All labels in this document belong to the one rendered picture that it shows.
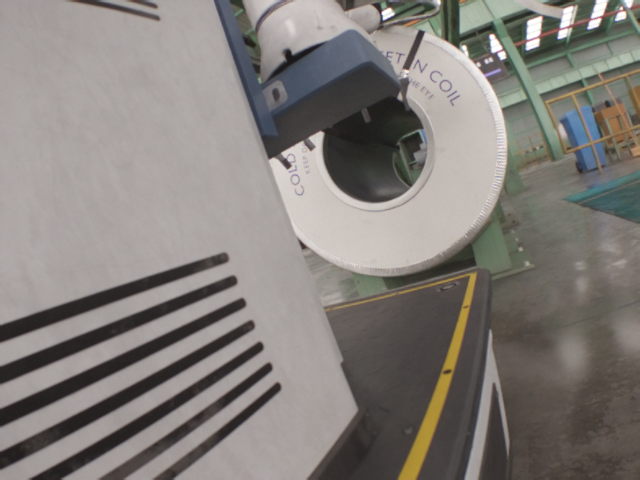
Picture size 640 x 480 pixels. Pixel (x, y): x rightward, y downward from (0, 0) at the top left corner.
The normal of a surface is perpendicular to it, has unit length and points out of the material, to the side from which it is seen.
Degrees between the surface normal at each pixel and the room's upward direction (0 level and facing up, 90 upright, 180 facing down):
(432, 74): 90
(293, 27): 68
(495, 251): 90
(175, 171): 90
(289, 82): 90
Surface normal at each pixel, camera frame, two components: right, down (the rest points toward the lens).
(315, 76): -0.48, 0.19
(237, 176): 0.80, -0.29
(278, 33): -0.60, -0.16
